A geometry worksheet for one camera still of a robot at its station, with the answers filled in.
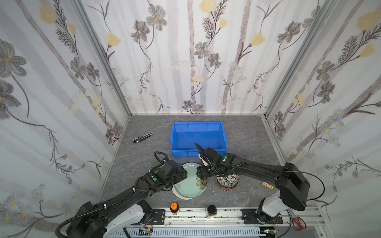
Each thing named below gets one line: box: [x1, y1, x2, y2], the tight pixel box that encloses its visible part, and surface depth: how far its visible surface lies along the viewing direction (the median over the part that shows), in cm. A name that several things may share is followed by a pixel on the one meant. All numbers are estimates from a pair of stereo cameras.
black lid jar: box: [206, 204, 218, 220], surface depth 69 cm
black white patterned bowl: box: [216, 173, 240, 188], surface depth 80 cm
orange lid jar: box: [169, 202, 180, 216], surface depth 71 cm
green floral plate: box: [171, 162, 209, 200], surface depth 82 cm
